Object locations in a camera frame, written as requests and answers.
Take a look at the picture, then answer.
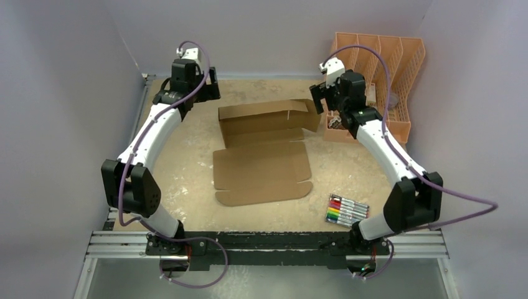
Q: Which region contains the brown cardboard box sheet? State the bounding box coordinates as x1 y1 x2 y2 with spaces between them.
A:
213 99 321 207

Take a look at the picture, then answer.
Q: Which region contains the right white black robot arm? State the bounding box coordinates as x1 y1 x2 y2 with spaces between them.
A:
310 70 443 254

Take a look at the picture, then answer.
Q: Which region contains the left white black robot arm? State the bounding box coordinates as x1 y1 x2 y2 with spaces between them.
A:
101 59 220 255

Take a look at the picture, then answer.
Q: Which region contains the white paper box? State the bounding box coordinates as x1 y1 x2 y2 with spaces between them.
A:
365 83 376 106

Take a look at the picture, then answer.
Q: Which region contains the black white striped item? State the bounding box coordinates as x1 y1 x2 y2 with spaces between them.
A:
328 117 343 130

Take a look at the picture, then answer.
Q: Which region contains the clear plastic cup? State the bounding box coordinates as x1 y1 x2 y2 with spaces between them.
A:
388 92 400 110

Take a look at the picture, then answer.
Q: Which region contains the orange plastic file organizer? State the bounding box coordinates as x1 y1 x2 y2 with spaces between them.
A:
323 32 427 145

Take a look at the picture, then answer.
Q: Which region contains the pack of coloured markers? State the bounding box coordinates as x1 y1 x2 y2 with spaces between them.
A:
325 194 370 227

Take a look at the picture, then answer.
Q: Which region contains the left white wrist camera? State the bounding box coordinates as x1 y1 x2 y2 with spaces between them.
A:
176 47 204 64

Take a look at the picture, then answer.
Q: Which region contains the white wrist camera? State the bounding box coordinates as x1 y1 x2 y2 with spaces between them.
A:
176 47 204 64
319 57 346 88

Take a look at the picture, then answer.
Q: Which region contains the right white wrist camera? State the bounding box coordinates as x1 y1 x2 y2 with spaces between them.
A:
319 57 346 88

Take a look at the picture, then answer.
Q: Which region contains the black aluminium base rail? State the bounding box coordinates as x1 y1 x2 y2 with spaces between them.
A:
86 231 449 271

